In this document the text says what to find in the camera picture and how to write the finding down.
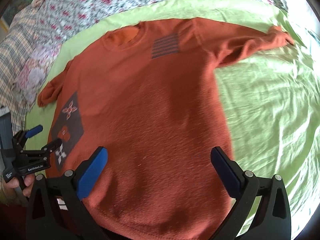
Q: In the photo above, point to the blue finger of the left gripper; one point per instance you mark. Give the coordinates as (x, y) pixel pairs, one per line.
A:
(34, 131)
(52, 146)

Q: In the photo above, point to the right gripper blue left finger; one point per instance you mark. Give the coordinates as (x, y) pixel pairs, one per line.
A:
(84, 178)

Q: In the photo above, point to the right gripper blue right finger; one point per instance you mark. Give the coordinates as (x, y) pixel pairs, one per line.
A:
(234, 179)

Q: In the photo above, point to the rust orange knit sweater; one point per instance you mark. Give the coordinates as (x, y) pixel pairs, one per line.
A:
(147, 93)

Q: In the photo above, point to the pink floral pillow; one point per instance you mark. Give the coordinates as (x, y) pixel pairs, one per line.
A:
(34, 72)

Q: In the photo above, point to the light green bed sheet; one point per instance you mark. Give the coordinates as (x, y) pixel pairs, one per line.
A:
(271, 100)

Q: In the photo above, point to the plaid checked blanket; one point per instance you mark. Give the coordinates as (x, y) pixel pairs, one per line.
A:
(16, 48)

